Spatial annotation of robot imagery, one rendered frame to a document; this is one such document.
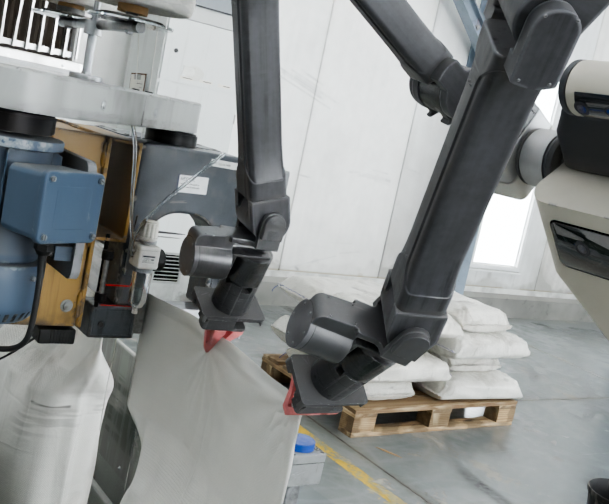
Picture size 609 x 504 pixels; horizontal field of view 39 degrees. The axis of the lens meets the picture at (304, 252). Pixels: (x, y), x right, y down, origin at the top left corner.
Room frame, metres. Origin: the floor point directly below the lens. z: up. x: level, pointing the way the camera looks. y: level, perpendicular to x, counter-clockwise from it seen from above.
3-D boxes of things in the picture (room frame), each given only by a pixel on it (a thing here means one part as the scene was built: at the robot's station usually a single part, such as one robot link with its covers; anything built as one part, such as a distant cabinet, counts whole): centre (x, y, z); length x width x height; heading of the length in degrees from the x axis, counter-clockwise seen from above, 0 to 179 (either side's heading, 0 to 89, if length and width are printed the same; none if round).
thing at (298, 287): (4.56, -0.26, 0.56); 0.66 x 0.43 x 0.15; 123
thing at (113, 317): (1.39, 0.30, 1.04); 0.08 x 0.06 x 0.05; 126
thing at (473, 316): (4.80, -0.87, 0.56); 0.67 x 0.43 x 0.15; 36
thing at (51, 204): (1.07, 0.32, 1.25); 0.10 x 0.08 x 0.12; 151
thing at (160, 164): (1.56, 0.28, 1.21); 0.30 x 0.25 x 0.30; 36
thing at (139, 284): (1.35, 0.25, 1.11); 0.03 x 0.03 x 0.06
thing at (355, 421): (4.59, -0.62, 0.07); 1.20 x 0.82 x 0.14; 128
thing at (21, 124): (1.12, 0.42, 1.35); 0.12 x 0.12 x 0.04
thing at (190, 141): (1.48, 0.27, 1.35); 0.09 x 0.09 x 0.03
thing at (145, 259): (1.35, 0.25, 1.14); 0.05 x 0.04 x 0.16; 126
